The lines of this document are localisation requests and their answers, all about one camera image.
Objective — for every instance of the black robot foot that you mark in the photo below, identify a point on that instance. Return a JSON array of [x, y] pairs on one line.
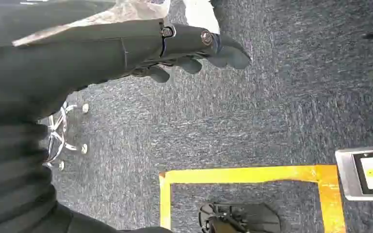
[[257, 218]]

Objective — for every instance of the silver floor socket box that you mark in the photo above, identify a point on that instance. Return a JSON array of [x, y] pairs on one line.
[[345, 173]]

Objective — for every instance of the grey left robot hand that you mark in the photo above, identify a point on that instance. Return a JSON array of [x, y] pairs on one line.
[[77, 61]]

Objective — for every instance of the white furniture panel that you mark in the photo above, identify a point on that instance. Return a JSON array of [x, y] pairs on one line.
[[202, 14]]

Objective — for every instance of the ribbed grey left robot arm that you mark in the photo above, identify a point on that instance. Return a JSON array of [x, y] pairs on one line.
[[9, 173]]

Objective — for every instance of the yellow floor tape rectangle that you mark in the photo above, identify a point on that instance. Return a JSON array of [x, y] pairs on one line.
[[244, 174]]

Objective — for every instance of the silver swivel chair base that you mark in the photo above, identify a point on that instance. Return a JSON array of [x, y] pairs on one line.
[[61, 135]]

